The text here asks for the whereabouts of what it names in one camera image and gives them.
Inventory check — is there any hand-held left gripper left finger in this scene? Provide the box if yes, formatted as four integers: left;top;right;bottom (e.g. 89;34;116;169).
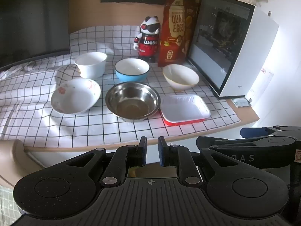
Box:
63;136;148;187

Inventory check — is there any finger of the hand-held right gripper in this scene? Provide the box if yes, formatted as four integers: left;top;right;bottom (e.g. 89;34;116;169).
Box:
240;127;275;137
196;136;266;150

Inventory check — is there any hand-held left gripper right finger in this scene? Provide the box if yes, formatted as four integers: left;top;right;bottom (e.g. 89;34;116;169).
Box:
158;136;240;186

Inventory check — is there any white red rectangular tray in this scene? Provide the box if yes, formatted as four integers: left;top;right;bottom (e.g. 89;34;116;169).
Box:
160;94;211;127

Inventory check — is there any stainless steel bowl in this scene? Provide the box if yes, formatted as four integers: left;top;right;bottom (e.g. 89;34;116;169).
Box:
105;82;161;122

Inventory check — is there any cream conical bowl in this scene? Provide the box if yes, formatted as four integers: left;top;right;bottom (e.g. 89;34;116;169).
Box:
162;64;200;92

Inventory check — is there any blue enamel bowl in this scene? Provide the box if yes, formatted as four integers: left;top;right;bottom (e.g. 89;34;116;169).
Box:
114;58;150;84

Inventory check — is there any floral white bowl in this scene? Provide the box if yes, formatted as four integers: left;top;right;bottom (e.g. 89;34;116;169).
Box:
51;79;101;115

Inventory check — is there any deep white bowl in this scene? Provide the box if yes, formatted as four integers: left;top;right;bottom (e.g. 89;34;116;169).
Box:
74;52;108;80

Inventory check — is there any small grey packet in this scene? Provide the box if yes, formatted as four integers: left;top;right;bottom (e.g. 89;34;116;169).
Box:
232;98;248;108

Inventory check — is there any white computer case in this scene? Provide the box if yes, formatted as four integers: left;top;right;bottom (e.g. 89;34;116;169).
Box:
187;0;279;99

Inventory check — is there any panda robot figurine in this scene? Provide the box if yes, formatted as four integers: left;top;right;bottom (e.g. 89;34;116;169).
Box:
134;16;161;63

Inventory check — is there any red snack box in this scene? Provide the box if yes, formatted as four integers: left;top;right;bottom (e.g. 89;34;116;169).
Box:
157;0;199;67

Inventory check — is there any black white checkered tablecloth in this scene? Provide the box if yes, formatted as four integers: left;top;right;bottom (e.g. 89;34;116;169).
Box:
0;25;241;149

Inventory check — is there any beige chair armrest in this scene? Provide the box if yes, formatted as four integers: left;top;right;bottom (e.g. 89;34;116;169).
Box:
0;139;45;189

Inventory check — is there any black monitor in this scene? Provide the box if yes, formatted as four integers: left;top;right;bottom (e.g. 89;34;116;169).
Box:
0;0;71;69

